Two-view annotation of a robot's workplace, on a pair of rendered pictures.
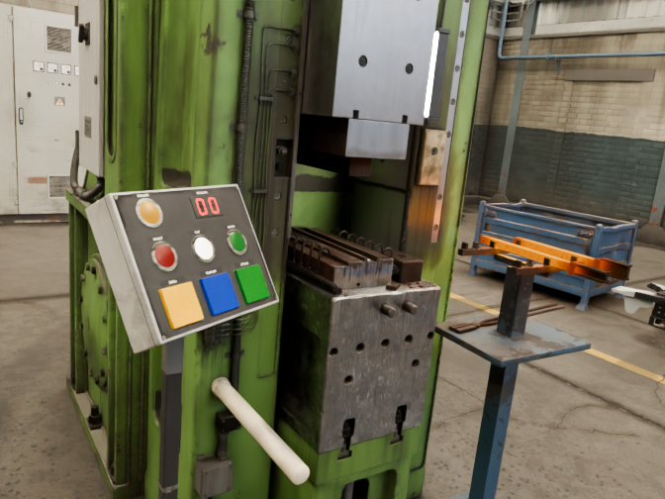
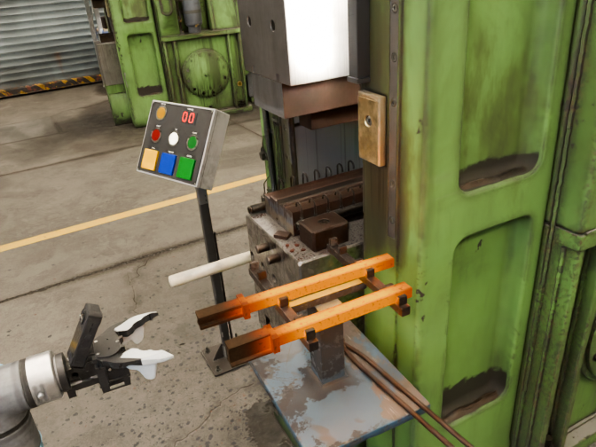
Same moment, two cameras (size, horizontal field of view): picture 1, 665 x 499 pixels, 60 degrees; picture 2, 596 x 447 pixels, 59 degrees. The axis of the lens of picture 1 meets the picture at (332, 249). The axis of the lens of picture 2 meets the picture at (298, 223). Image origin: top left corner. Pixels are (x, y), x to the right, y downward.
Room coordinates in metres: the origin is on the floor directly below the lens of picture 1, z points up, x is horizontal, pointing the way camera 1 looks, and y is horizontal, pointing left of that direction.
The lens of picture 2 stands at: (1.81, -1.54, 1.66)
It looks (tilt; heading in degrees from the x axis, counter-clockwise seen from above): 27 degrees down; 98
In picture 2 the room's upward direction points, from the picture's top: 4 degrees counter-clockwise
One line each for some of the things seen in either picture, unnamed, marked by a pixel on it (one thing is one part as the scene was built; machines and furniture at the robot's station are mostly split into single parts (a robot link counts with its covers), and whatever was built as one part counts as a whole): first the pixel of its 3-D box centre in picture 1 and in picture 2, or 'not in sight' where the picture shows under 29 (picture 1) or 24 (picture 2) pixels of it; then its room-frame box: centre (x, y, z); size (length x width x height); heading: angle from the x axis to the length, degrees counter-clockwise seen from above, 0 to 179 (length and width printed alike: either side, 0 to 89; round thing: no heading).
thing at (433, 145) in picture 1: (430, 157); (372, 128); (1.82, -0.28, 1.27); 0.09 x 0.02 x 0.17; 124
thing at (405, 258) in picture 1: (399, 266); (324, 231); (1.69, -0.21, 0.95); 0.12 x 0.08 x 0.06; 34
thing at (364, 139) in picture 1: (334, 134); (332, 82); (1.71, 0.03, 1.32); 0.42 x 0.20 x 0.10; 34
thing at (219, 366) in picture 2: not in sight; (227, 348); (1.15, 0.33, 0.05); 0.22 x 0.22 x 0.09; 34
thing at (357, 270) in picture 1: (323, 253); (336, 194); (1.71, 0.03, 0.96); 0.42 x 0.20 x 0.09; 34
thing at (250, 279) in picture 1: (250, 284); (186, 168); (1.17, 0.16, 1.01); 0.07 x 0.05 x 0.07; 149
